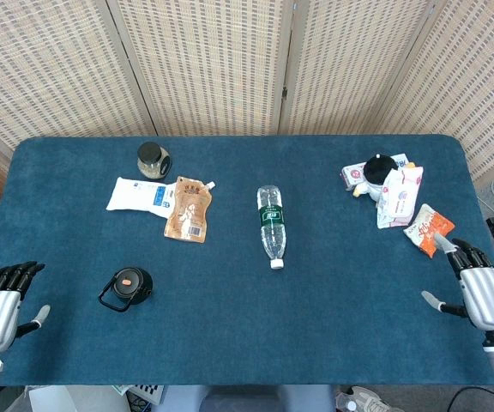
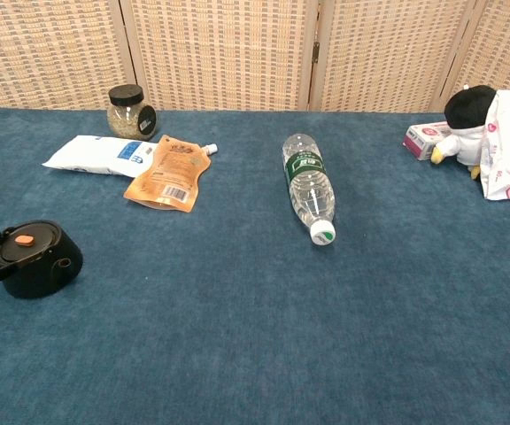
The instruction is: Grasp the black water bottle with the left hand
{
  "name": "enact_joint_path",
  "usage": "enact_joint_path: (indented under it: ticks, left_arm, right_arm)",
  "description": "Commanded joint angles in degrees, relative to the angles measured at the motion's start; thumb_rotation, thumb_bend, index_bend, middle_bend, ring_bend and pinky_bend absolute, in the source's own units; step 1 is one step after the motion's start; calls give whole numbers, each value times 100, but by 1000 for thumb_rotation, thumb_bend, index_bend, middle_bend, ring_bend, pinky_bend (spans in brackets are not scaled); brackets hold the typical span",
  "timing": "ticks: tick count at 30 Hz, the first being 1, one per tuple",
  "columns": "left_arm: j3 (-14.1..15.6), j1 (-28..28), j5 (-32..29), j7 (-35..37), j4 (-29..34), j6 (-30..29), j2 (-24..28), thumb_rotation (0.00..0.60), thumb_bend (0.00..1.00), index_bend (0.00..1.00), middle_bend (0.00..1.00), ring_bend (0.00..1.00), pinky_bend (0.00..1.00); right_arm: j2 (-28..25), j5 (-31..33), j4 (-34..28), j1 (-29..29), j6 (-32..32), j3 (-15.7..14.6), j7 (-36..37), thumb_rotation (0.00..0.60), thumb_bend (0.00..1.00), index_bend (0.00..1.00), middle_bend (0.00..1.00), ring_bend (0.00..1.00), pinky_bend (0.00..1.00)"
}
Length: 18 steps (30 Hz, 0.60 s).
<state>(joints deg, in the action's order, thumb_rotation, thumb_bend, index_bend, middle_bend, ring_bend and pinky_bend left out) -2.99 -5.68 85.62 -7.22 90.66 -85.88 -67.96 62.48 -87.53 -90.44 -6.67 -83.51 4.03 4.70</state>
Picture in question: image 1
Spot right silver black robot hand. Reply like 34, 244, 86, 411
421, 233, 494, 331

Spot black round lid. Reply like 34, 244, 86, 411
98, 266, 154, 313

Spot orange snack packet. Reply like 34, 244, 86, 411
403, 203, 456, 259

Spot white blue tissue pack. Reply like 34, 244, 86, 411
105, 176, 178, 220

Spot brown spouted pouch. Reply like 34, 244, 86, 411
163, 175, 217, 245

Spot white plastic bin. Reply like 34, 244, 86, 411
27, 385, 129, 412

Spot white pink wet wipes pack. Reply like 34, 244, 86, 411
376, 166, 425, 230

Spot white packet with blue print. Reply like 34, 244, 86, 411
390, 153, 416, 172

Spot grey white sneaker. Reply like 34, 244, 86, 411
335, 385, 393, 412

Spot black and white plush toy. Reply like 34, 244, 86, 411
351, 154, 399, 203

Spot black white checkered board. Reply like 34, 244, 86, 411
125, 384, 166, 405

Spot pink white flat box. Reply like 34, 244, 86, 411
340, 162, 368, 191

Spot woven folding screen panel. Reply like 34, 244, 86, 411
373, 0, 494, 190
0, 0, 159, 151
277, 0, 439, 136
105, 0, 298, 137

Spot glass jar with black lid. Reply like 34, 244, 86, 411
136, 142, 172, 180

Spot clear plastic water bottle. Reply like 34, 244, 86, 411
256, 185, 288, 270

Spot blue felt table mat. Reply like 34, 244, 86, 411
0, 134, 494, 387

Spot blue grey chair seat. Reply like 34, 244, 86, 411
198, 384, 336, 412

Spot black floor cable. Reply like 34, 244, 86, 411
447, 385, 494, 412

